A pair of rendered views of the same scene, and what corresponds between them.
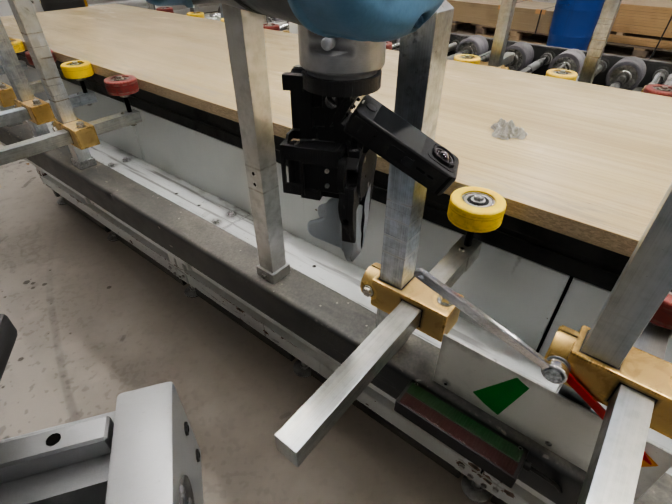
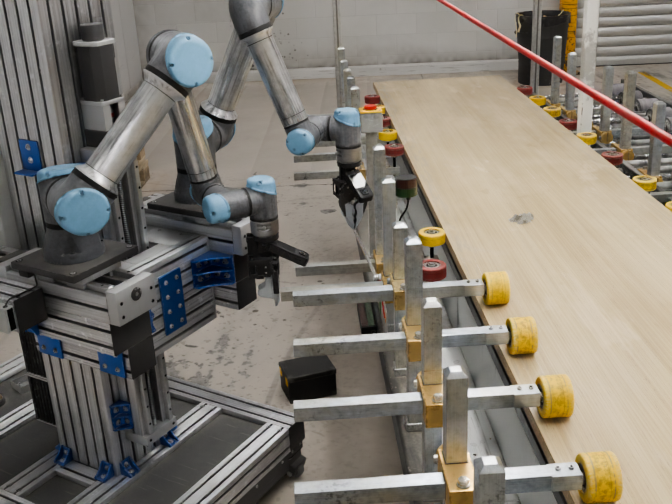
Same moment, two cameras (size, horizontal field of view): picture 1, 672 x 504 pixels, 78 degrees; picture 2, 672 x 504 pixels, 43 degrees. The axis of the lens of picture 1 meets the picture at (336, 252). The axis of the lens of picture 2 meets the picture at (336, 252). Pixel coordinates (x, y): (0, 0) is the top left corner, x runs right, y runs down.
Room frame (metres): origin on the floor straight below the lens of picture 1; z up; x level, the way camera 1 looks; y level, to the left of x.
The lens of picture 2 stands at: (-1.24, -1.85, 1.82)
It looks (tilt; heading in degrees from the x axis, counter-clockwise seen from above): 22 degrees down; 50
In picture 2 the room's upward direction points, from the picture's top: 3 degrees counter-clockwise
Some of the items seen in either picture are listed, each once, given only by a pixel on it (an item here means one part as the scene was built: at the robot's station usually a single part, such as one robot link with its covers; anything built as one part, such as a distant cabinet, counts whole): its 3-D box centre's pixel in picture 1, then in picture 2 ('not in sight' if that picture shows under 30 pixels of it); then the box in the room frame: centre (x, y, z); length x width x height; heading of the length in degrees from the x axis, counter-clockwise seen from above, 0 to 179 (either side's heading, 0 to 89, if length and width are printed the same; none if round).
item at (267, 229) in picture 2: not in sight; (264, 226); (0.00, -0.11, 1.05); 0.08 x 0.08 x 0.05
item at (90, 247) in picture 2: not in sight; (71, 235); (-0.44, 0.12, 1.09); 0.15 x 0.15 x 0.10
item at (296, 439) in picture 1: (400, 324); (367, 266); (0.38, -0.09, 0.81); 0.44 x 0.03 x 0.04; 141
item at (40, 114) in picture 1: (33, 109); not in sight; (1.20, 0.87, 0.81); 0.14 x 0.06 x 0.05; 51
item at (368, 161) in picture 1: (333, 134); (348, 179); (0.39, 0.00, 1.06); 0.09 x 0.08 x 0.12; 73
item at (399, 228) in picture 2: not in sight; (401, 312); (0.13, -0.48, 0.87); 0.04 x 0.04 x 0.48; 51
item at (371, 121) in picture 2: not in sight; (370, 120); (0.60, 0.12, 1.18); 0.07 x 0.07 x 0.08; 51
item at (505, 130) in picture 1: (509, 126); (523, 216); (0.80, -0.34, 0.91); 0.09 x 0.07 x 0.02; 170
